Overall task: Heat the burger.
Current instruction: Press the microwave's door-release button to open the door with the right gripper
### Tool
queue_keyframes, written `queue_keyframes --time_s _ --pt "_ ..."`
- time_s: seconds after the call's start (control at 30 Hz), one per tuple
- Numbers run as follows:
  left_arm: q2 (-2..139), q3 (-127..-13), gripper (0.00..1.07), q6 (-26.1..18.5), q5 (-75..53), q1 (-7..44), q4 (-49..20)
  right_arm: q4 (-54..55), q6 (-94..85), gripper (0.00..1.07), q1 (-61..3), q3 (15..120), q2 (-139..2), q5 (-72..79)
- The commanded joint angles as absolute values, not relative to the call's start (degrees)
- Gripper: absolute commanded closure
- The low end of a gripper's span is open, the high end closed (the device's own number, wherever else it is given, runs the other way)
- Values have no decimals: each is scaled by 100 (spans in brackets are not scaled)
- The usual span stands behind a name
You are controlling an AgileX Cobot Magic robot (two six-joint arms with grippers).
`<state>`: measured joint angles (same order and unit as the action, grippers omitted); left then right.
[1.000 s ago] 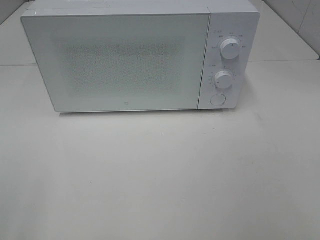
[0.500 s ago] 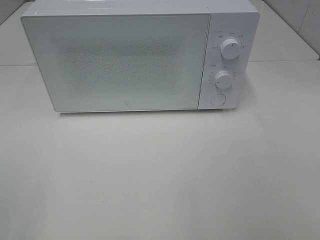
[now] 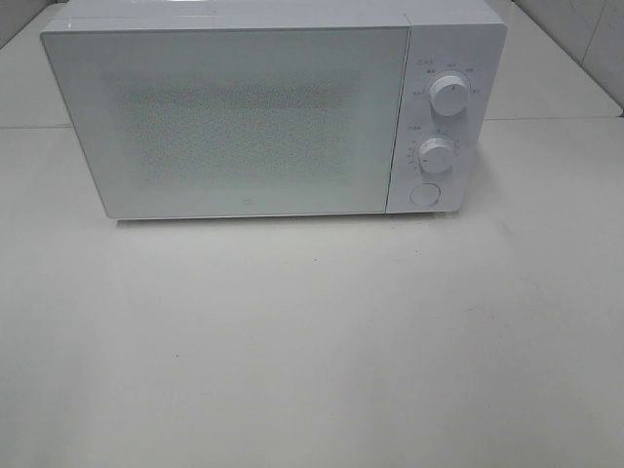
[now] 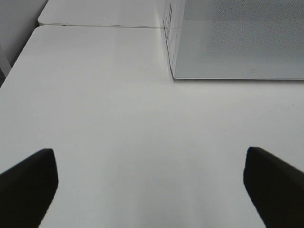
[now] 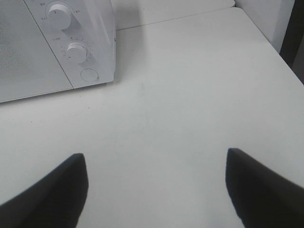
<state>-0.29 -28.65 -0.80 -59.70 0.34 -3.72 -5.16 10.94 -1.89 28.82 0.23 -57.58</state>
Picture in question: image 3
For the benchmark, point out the white timer knob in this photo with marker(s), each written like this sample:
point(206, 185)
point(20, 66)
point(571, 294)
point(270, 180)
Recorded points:
point(436, 154)

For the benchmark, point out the white microwave door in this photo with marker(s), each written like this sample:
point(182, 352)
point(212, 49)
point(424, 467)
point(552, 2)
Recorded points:
point(177, 124)

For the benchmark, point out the round white door button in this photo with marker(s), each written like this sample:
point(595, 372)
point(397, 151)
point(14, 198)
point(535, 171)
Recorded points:
point(425, 195)

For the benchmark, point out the white microwave oven body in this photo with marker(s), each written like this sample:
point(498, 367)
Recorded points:
point(464, 36)

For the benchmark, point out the upper white power knob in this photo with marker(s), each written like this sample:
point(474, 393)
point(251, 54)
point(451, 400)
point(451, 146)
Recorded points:
point(448, 93)

